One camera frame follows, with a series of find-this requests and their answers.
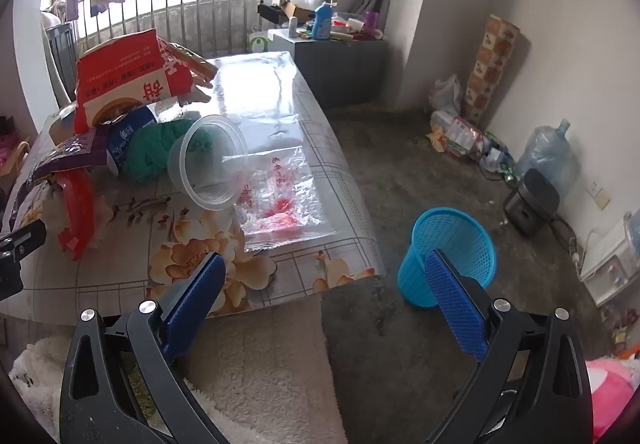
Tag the green knitted cloth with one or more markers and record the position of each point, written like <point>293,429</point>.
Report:
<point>150,154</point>

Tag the large blue water jug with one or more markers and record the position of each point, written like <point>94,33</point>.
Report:
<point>545,154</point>

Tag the golden foil wrapper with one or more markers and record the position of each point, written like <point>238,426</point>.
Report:
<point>197,66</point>

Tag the clear plastic bag red print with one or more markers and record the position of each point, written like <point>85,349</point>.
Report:
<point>280,214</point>

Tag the clear plastic container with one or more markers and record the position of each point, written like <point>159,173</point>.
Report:
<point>200,174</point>

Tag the grey cabinet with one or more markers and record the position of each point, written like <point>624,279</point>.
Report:
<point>340,69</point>

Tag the purple snack packet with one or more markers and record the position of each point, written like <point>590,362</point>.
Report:
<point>65,151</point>

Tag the dark grey rice cooker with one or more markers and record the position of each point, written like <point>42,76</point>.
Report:
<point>532,199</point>

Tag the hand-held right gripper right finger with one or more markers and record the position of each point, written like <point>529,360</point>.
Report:
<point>457,304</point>

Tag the clear bottle with blue label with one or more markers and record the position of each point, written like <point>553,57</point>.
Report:
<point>125,139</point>

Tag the white plastic bag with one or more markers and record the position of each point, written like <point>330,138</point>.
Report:
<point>445,94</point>

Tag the blue plastic wastebasket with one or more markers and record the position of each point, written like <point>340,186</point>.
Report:
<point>450,234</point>

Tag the purple cup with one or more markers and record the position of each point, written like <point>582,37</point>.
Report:
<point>371,21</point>

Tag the pink plush item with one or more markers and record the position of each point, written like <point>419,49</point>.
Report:
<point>607,394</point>

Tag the pile of food packets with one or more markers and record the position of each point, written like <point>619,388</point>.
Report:
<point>460,134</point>

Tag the blue detergent bottle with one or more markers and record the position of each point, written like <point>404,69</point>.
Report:
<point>322,24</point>

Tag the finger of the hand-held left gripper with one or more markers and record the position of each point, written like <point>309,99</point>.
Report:
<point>17,241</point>

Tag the red and white paper bag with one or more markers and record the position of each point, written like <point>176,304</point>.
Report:
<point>125,74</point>

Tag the wall socket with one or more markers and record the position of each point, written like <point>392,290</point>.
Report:
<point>600,195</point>

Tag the white water dispenser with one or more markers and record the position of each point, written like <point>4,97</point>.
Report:
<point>612,269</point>

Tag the patterned paper roll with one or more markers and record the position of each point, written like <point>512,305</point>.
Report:
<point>490,69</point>

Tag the white fleece blanket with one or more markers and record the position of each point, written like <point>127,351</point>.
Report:
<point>260,374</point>

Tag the white and green paper bag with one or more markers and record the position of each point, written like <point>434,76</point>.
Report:
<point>260,43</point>

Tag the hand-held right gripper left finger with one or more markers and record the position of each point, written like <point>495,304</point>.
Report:
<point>192,304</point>

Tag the floral plastic tablecloth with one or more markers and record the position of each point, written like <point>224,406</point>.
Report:
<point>125,284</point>

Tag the red plastic wrapper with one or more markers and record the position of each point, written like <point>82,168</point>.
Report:
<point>77,209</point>

